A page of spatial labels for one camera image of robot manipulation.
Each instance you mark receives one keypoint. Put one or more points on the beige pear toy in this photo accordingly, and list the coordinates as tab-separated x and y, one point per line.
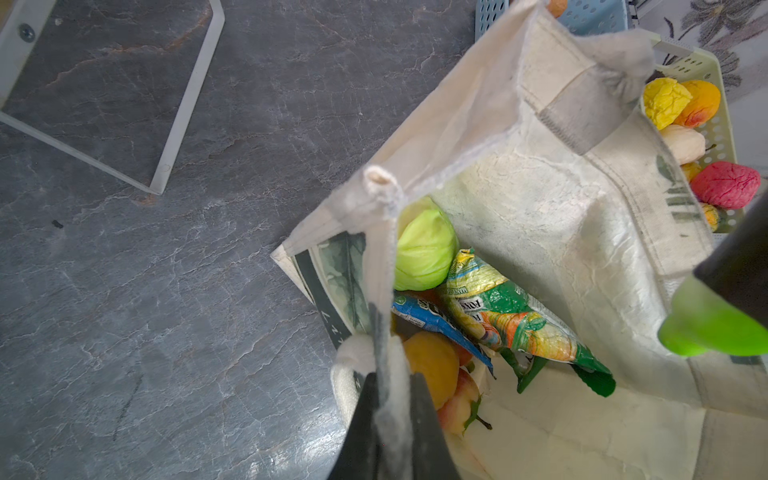
686	145

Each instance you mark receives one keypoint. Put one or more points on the green cucumber toy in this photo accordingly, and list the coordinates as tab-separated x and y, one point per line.
700	321

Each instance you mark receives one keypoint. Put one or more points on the green snack packet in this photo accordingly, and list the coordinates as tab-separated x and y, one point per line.
501	316

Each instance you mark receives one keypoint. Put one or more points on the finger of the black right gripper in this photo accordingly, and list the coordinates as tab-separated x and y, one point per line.
737	268

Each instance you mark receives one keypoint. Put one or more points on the blue plastic vegetable basket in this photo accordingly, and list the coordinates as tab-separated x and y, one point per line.
580	17

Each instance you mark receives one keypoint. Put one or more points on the orange fruit toy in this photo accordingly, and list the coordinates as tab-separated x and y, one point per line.
704	104

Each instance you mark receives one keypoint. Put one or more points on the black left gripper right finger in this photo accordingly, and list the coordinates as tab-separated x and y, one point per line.
430	454

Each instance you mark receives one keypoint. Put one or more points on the green plastic fruit basket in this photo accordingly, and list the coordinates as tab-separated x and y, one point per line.
683	63

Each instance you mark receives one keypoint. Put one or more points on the orange bell pepper toy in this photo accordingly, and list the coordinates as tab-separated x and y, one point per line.
433	356

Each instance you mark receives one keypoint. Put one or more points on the cream canvas grocery bag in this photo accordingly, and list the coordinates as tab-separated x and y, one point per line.
536	149

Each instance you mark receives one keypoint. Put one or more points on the yellow citron toy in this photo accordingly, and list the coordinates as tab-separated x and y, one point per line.
664	99

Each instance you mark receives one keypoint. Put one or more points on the green cabbage toy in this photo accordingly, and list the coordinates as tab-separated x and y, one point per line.
426	246

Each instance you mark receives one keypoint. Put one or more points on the red chili pepper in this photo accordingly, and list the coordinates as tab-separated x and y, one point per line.
462	409

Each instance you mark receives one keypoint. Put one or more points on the white wire two-tier shelf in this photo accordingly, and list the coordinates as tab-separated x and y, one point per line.
108	87

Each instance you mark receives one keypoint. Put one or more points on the pink dragon fruit toy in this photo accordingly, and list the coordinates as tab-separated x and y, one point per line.
726	185

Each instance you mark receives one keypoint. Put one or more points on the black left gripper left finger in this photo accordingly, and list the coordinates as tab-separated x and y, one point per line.
359	454

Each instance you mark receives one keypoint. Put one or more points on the blue candy bar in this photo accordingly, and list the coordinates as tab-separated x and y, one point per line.
414	314

